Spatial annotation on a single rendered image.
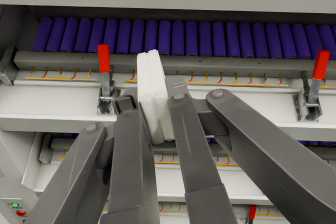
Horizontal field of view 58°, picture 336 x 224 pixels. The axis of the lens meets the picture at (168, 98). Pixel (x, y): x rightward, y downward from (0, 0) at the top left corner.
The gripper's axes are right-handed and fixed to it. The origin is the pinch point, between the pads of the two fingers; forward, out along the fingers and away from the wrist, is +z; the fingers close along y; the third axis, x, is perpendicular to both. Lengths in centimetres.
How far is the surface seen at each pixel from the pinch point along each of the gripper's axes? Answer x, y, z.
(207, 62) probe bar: -8.6, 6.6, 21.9
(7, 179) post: -21.1, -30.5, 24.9
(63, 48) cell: -2.4, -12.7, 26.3
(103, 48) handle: -1.8, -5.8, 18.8
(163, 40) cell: -5.3, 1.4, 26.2
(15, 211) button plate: -31, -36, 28
